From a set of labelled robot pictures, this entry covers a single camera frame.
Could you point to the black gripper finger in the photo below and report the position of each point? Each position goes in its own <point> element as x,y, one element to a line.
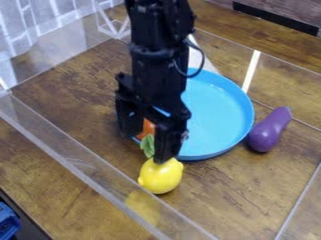
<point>169,137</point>
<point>130,116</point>

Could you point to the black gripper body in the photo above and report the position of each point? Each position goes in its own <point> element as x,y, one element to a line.
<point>157,82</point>

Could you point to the orange toy carrot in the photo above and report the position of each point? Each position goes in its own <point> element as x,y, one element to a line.
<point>146,138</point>

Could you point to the yellow toy lemon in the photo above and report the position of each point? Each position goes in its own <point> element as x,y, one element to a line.
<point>161,178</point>

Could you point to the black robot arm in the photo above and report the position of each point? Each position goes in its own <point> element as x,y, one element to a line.
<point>161,24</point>

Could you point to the blue round plastic tray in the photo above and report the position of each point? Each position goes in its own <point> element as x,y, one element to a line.
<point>221,116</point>

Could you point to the purple toy eggplant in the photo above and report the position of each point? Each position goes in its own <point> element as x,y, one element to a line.
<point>265,133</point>

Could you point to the blue object at corner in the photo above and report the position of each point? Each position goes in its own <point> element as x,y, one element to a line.
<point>10,222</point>

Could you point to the clear acrylic enclosure wall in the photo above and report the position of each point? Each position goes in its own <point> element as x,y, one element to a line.
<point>68,168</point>

